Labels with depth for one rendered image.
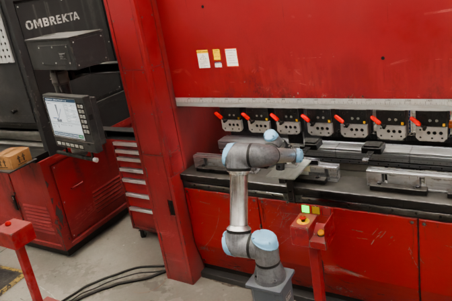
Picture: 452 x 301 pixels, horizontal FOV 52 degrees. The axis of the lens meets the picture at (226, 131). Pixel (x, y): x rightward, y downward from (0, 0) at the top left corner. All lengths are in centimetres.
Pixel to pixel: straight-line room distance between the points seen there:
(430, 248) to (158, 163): 176
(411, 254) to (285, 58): 130
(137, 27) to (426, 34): 164
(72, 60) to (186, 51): 71
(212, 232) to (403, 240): 132
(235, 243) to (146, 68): 134
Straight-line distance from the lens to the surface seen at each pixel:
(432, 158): 296
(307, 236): 266
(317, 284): 290
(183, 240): 346
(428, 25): 248
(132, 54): 308
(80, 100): 288
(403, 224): 276
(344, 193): 277
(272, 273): 223
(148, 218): 418
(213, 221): 334
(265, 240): 216
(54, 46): 298
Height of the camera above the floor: 215
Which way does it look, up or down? 19 degrees down
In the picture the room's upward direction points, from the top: 9 degrees counter-clockwise
